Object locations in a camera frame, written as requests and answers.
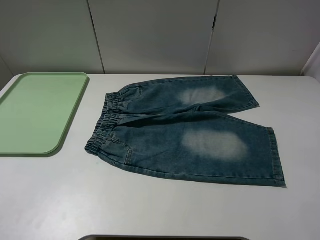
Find children's blue denim shorts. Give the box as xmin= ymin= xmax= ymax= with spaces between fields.
xmin=85 ymin=75 xmax=286 ymax=187

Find green plastic tray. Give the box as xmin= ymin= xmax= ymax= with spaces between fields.
xmin=0 ymin=72 xmax=89 ymax=156

